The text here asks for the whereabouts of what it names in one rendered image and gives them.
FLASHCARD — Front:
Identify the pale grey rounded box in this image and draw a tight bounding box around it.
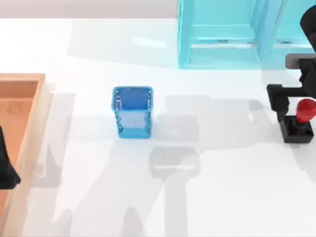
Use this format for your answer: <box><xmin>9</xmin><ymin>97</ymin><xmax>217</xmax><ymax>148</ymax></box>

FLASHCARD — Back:
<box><xmin>285</xmin><ymin>53</ymin><xmax>316</xmax><ymax>70</ymax></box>

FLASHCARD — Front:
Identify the red and black stamp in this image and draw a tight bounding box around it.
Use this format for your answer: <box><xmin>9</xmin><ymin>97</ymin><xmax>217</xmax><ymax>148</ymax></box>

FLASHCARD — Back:
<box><xmin>279</xmin><ymin>98</ymin><xmax>316</xmax><ymax>144</ymax></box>

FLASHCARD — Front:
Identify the light blue rack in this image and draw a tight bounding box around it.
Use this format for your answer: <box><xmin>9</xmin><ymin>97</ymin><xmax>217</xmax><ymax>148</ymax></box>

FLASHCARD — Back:
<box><xmin>177</xmin><ymin>0</ymin><xmax>316</xmax><ymax>70</ymax></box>

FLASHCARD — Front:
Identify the blue basket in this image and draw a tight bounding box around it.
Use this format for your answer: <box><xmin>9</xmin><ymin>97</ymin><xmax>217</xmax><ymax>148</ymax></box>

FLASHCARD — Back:
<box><xmin>111</xmin><ymin>85</ymin><xmax>155</xmax><ymax>139</ymax></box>

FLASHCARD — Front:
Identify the shallow salmon-coloured box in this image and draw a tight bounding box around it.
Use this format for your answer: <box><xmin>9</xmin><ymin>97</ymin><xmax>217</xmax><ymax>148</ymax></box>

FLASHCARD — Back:
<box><xmin>0</xmin><ymin>73</ymin><xmax>53</xmax><ymax>237</ymax></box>

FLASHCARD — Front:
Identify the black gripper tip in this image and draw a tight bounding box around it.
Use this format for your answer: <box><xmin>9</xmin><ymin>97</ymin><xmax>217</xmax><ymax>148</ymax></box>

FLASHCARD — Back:
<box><xmin>0</xmin><ymin>126</ymin><xmax>22</xmax><ymax>191</ymax></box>

